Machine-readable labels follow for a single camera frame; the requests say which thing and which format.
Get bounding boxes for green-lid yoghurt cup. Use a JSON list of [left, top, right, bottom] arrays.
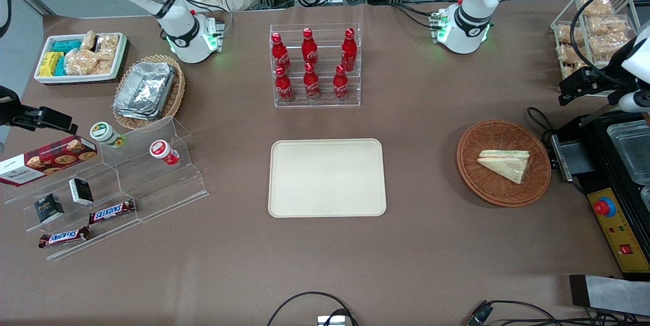
[[90, 121, 126, 149]]

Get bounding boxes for white rectangular snack bin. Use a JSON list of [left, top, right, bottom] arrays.
[[34, 32, 127, 85]]

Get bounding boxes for oval light wicker basket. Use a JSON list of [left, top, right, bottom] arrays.
[[112, 54, 186, 131]]

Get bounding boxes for stacked aluminium foil containers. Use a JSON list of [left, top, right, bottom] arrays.
[[113, 62, 177, 121]]

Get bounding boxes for bagged fried snack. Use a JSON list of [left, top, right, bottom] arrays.
[[580, 0, 613, 16], [561, 61, 590, 80], [558, 44, 590, 62], [589, 15, 630, 37], [558, 25, 584, 45], [589, 34, 630, 57]]

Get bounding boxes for yellow snack packet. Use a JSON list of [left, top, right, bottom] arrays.
[[39, 52, 64, 77]]

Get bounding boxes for red tartan cookie box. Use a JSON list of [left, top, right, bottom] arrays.
[[0, 135, 98, 187]]

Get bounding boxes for clear acrylic bottle rack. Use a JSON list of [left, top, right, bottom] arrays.
[[269, 23, 362, 109]]

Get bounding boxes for black cable with plug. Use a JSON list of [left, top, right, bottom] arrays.
[[466, 300, 650, 326]]

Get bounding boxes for round brown wicker basket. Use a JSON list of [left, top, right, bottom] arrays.
[[456, 119, 552, 208]]

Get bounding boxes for red cola bottle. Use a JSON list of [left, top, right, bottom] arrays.
[[274, 66, 294, 102], [333, 64, 349, 102], [303, 62, 321, 101], [341, 28, 358, 72], [271, 32, 291, 73], [302, 28, 318, 68]]

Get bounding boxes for red-lid yoghurt cup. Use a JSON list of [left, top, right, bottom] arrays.
[[149, 140, 180, 166]]

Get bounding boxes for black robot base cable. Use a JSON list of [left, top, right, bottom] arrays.
[[391, 4, 438, 29]]

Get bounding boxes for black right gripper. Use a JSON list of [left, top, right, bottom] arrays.
[[0, 85, 78, 135]]

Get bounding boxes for grey flat strip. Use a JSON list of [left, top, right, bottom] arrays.
[[569, 274, 650, 316]]

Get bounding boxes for black machine power cable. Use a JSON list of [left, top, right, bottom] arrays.
[[526, 107, 559, 146]]

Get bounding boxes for plastic-wrapped triangle sandwich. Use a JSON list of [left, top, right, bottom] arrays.
[[477, 149, 530, 185]]

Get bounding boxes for red emergency stop button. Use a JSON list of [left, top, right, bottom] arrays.
[[594, 197, 616, 217]]

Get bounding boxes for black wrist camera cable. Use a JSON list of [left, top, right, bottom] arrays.
[[570, 0, 650, 88]]

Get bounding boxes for brown Snickers bar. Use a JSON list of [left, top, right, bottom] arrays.
[[88, 199, 136, 225], [39, 225, 90, 249]]

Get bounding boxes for clear acrylic stepped display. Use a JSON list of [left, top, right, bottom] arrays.
[[4, 115, 209, 262]]

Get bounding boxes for beige plastic tray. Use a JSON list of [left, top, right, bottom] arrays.
[[268, 138, 387, 218]]

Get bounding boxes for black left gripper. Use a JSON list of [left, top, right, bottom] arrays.
[[559, 52, 631, 107]]

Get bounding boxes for small black box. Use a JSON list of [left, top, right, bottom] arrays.
[[69, 178, 94, 206], [34, 193, 65, 224]]

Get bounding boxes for black tray sealing machine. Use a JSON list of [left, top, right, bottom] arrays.
[[550, 104, 650, 281]]

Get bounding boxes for black looped cable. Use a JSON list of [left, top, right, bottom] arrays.
[[267, 291, 359, 326]]

